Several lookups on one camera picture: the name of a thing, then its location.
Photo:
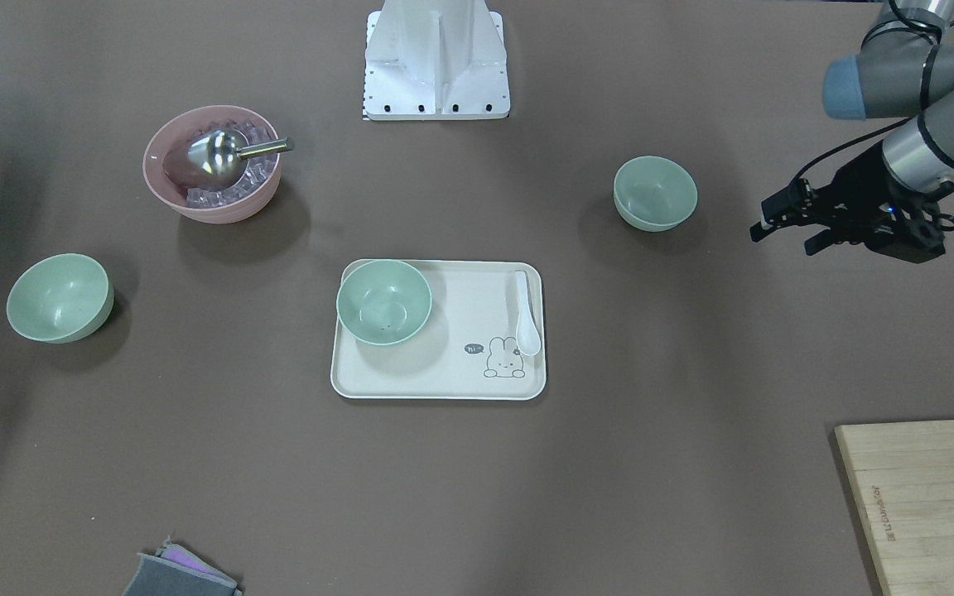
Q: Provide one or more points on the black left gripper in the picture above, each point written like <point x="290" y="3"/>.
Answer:
<point x="856" y="184"/>

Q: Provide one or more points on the green bowl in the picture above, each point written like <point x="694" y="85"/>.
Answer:
<point x="384" y="302"/>
<point x="61" y="299"/>
<point x="654" y="194"/>

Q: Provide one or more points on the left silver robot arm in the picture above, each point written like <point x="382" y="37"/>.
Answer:
<point x="904" y="70"/>

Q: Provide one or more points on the white ceramic spoon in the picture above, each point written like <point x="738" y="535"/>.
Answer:
<point x="526" y="332"/>

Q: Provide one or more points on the wooden cutting board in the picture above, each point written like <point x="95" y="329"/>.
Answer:
<point x="901" y="476"/>

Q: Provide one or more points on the cream rabbit tray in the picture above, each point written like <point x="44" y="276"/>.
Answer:
<point x="467" y="350"/>

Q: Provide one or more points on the green bowl on tray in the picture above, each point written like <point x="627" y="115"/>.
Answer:
<point x="384" y="302"/>

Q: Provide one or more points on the metal scoop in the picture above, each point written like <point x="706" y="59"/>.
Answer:
<point x="219" y="156"/>

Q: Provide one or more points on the pink bowl with ice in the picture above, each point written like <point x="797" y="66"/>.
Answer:
<point x="168" y="180"/>

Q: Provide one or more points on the grey folded cloth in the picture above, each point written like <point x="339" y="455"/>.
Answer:
<point x="173" y="569"/>

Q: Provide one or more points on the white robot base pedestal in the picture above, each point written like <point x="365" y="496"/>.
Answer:
<point x="435" y="61"/>

